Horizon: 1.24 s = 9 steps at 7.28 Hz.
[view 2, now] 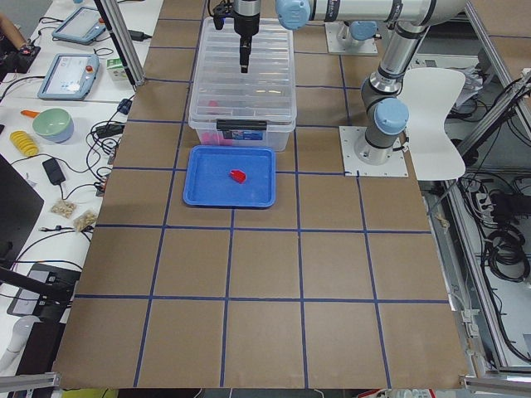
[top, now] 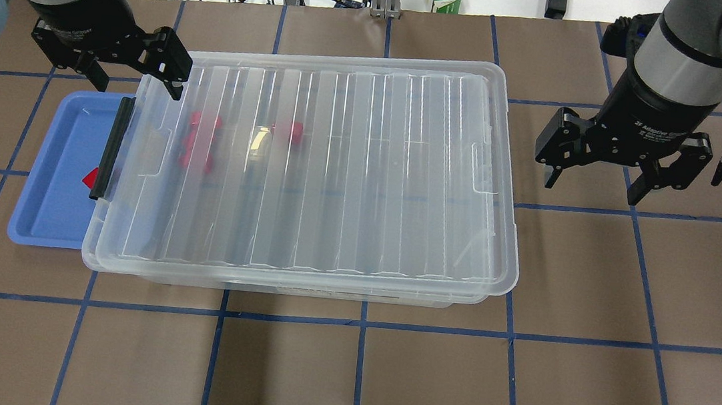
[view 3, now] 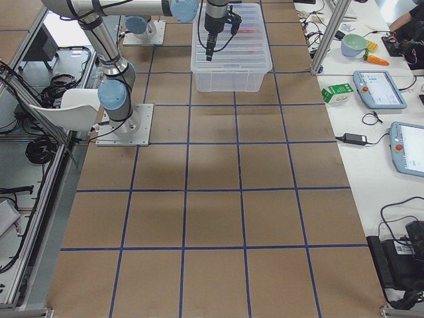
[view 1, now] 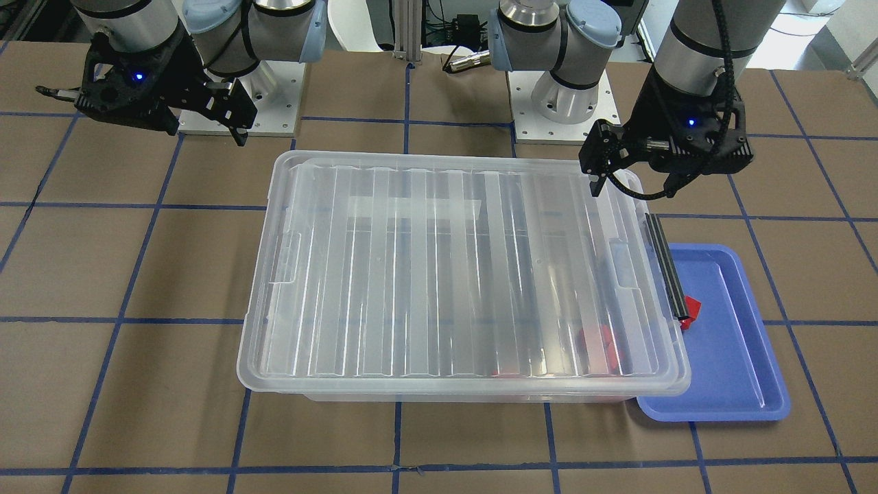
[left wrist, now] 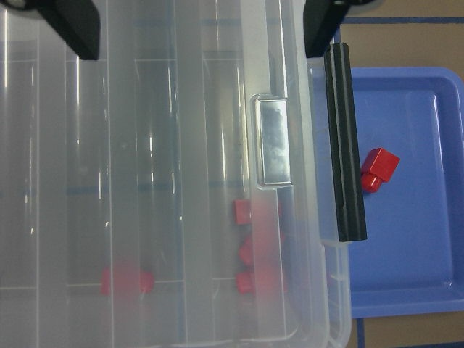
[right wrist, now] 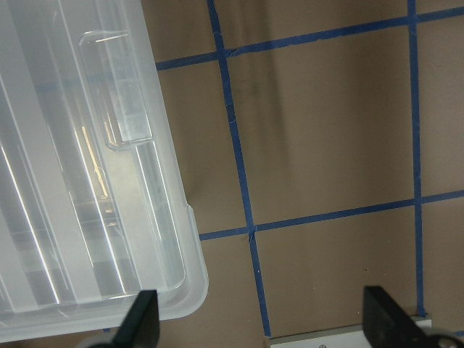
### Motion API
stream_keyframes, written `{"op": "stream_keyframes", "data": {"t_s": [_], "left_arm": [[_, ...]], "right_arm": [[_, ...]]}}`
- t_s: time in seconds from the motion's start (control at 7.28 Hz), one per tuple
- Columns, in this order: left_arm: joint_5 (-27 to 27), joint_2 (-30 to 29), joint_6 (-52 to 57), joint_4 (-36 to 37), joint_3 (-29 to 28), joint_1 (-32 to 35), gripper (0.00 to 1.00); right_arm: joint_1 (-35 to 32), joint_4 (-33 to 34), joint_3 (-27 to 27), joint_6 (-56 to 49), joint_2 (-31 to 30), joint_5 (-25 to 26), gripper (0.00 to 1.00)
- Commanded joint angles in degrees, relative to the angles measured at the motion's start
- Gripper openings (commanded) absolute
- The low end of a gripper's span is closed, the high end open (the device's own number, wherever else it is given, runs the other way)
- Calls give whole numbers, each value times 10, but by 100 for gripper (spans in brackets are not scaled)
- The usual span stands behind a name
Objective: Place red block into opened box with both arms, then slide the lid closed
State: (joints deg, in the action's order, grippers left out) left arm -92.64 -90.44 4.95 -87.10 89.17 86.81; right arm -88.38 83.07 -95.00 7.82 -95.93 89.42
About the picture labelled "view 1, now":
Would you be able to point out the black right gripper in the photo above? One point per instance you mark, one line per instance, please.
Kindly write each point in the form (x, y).
(184, 77)

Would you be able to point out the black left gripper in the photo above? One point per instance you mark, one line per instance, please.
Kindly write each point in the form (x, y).
(650, 115)

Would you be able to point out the red block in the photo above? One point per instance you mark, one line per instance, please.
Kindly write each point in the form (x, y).
(693, 307)
(600, 354)

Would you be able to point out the clear plastic box lid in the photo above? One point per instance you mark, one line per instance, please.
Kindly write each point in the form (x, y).
(453, 274)

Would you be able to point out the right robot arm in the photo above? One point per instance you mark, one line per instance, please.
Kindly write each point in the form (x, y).
(209, 68)

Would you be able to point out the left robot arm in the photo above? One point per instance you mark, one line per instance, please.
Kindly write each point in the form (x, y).
(573, 44)

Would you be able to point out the red block in box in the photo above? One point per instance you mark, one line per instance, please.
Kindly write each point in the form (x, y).
(600, 354)

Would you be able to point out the clear plastic storage box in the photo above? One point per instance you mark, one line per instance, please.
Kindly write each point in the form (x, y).
(480, 394)

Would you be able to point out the white chair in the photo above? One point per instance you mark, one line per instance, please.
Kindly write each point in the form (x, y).
(350, 22)

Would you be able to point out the blue plastic tray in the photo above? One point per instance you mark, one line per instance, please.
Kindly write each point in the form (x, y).
(735, 375)

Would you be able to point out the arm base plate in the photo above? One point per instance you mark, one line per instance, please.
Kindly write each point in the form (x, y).
(275, 88)
(547, 113)

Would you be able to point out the black box handle bar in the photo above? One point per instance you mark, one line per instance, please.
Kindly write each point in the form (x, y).
(675, 293)

